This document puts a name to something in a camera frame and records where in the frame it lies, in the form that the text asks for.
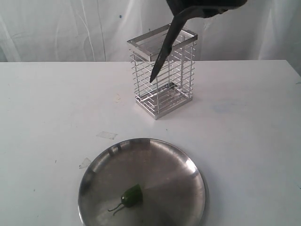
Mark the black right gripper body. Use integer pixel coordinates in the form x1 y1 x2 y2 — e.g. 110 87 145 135
166 0 247 15

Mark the green vegetable piece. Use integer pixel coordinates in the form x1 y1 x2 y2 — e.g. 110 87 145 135
107 184 143 212

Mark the chrome wire utensil rack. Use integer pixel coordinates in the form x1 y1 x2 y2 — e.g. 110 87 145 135
127 25 198 120

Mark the clear tape piece lower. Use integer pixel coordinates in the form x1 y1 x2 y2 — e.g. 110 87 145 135
79 158 91 169

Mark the clear tape piece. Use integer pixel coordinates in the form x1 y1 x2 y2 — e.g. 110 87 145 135
96 131 117 140
79 158 91 169

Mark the round steel plate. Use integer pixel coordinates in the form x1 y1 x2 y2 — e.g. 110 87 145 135
78 138 206 226

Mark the black kitchen knife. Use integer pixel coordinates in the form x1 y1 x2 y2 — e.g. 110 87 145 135
150 6 226 83

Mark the clear tape piece upper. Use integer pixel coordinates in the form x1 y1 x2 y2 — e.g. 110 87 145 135
96 131 117 140

